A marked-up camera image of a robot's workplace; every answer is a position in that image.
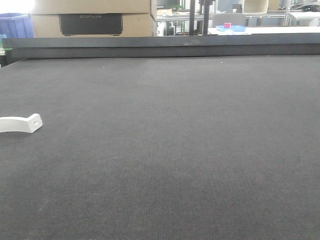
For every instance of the white curved PVC pipe clamp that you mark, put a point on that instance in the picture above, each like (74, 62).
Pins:
(21, 124)

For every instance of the small red cube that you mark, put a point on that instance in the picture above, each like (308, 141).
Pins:
(227, 25)

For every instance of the shallow blue tray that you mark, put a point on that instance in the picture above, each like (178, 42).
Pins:
(233, 28)

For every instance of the black vertical stand posts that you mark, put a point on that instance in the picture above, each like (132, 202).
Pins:
(204, 16)

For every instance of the white background table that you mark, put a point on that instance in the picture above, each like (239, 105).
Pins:
(268, 30)

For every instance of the large cardboard box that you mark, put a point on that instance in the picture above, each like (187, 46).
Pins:
(94, 18)

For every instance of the black foam table edge board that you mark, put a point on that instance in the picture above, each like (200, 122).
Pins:
(164, 47)

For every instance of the blue plastic crate background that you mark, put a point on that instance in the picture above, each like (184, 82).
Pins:
(16, 25)

